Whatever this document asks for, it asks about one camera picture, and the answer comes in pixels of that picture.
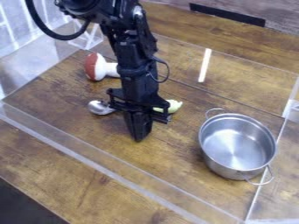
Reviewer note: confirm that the clear acrylic enclosure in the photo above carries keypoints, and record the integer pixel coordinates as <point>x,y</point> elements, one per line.
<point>77,162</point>

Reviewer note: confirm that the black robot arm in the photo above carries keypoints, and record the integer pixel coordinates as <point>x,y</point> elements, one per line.
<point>123,24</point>

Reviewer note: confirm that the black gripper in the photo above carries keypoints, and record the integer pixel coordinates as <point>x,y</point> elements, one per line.
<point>139,100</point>

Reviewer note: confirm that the red white toy mushroom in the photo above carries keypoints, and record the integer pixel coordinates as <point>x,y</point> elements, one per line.
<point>98,68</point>

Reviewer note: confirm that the green handled metal spoon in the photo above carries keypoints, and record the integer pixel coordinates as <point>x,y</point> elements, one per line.
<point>101,107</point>

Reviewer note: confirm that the black strip on table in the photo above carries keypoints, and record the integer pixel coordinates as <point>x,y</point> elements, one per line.
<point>229,15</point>

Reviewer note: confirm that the stainless steel pot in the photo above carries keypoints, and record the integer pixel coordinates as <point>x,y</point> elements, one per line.
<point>238,147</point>

